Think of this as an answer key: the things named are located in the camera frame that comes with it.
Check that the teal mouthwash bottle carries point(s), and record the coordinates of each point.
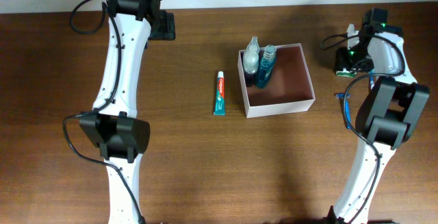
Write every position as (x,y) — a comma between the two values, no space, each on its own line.
(266,65)

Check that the white open cardboard box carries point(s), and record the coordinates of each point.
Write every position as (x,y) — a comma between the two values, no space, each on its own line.
(289,89)

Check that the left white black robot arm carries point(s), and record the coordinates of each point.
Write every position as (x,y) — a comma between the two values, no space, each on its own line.
(112,124)

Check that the blue white toothbrush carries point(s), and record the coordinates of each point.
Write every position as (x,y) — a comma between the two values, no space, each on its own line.
(370,81)

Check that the green white soap box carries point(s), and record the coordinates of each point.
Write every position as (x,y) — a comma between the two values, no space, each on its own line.
(345,74)

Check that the clear spray bottle purple liquid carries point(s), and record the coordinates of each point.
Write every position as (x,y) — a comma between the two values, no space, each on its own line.
(250,61)

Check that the teal red toothpaste tube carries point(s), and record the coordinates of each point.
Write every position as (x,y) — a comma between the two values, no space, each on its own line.
(220,109)

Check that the blue disposable razor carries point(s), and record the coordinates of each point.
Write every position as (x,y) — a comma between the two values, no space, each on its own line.
(346,111)

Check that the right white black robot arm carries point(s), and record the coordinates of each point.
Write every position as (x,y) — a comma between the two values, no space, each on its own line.
(387,117)

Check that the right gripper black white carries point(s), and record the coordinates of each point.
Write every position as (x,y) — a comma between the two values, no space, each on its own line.
(342,61)

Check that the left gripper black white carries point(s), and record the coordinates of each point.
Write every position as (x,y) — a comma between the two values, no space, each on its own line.
(166,30)

